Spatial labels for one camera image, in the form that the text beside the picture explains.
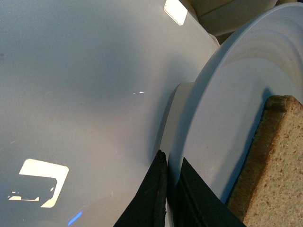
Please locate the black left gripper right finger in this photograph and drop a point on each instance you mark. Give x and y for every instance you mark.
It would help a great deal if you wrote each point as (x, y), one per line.
(196, 204)

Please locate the brown bread slice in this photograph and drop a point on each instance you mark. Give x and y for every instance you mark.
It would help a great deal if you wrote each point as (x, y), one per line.
(269, 188)

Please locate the pale blue round plate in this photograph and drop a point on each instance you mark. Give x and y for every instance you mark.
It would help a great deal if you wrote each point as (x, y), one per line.
(222, 111)

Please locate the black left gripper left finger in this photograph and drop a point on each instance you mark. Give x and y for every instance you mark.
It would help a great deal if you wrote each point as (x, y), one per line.
(148, 207)

